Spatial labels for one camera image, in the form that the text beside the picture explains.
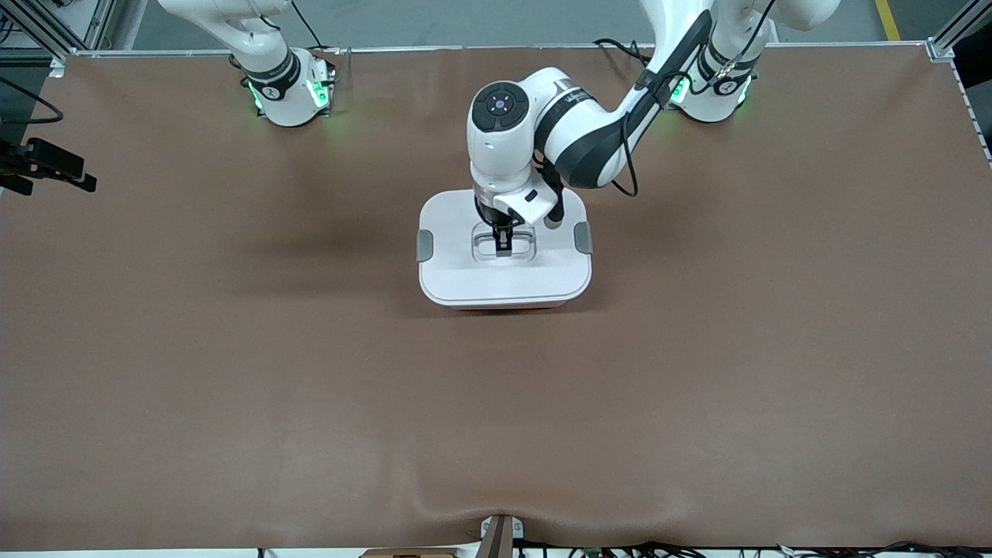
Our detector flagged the black base cable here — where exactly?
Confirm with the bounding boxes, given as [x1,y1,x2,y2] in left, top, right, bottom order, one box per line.
[291,0,330,51]
[593,37,660,78]

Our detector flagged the aluminium frame with diagonal strut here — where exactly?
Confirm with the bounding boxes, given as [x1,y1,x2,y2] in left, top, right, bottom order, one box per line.
[0,0,117,59]

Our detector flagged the white box lid grey latches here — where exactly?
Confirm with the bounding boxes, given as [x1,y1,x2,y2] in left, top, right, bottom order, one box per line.
[416,188,594,305]

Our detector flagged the aluminium corner post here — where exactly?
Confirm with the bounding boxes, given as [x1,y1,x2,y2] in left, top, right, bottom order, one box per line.
[930,0,992,59]

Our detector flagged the pink plastic box base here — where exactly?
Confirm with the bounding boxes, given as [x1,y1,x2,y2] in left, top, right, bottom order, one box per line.
[449,301,568,312]

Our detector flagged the black right base cable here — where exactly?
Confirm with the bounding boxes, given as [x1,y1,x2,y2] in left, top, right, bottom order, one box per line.
[291,0,330,51]

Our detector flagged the black left base cable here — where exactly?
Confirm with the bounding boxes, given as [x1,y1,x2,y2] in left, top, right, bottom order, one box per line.
[593,37,660,78]

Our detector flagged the brown table mat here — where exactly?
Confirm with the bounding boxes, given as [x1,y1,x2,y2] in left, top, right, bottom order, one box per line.
[0,46,992,551]

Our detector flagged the metal table edge clamp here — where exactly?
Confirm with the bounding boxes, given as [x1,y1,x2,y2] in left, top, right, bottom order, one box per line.
[479,515,525,558]

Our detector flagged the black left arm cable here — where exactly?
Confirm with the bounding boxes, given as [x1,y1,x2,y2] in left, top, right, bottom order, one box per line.
[612,128,640,198]

